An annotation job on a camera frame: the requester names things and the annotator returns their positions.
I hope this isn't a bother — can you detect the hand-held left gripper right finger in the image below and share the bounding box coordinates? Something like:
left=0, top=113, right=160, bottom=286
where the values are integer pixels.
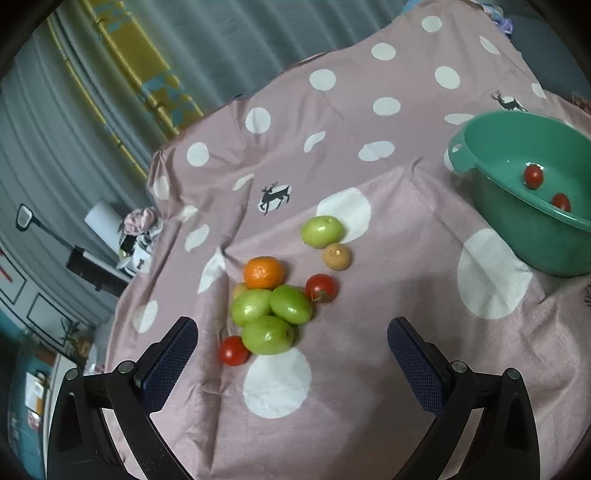
left=387, top=316, right=541, bottom=480

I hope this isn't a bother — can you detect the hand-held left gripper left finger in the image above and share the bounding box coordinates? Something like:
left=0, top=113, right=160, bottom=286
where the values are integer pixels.
left=46, top=316, right=199, bottom=480

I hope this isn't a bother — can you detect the green jujube fruit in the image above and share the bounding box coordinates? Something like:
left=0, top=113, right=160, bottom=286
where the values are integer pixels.
left=241, top=315, right=295, bottom=356
left=301, top=215, right=345, bottom=246
left=231, top=289, right=274, bottom=328
left=270, top=285, right=313, bottom=324

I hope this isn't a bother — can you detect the brown longan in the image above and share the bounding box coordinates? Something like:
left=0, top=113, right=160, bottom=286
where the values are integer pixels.
left=322, top=244, right=352, bottom=271

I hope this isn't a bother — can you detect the green plastic basin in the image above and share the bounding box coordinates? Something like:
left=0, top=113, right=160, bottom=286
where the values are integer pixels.
left=447, top=111, right=591, bottom=278

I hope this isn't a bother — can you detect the black box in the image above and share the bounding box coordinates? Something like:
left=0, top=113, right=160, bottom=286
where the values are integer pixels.
left=65, top=246, right=131, bottom=297

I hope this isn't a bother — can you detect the orange mandarin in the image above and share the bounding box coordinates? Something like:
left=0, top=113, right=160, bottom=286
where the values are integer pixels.
left=244, top=256, right=284, bottom=290

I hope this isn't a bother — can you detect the pile of crumpled clothes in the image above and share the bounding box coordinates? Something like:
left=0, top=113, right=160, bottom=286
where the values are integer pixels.
left=117, top=207, right=163, bottom=278

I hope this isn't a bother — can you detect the white paper roll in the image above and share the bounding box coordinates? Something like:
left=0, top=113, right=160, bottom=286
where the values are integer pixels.
left=84, top=200, right=126, bottom=254

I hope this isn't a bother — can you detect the pink polka dot blanket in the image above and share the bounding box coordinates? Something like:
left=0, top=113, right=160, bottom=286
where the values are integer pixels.
left=104, top=0, right=591, bottom=480

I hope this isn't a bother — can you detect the yellow patterned curtain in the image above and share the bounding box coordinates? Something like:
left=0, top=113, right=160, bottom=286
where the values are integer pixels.
left=85, top=0, right=205, bottom=137

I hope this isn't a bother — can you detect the colourful cloth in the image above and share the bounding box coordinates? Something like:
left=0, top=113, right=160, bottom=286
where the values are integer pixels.
left=478, top=0, right=514, bottom=37

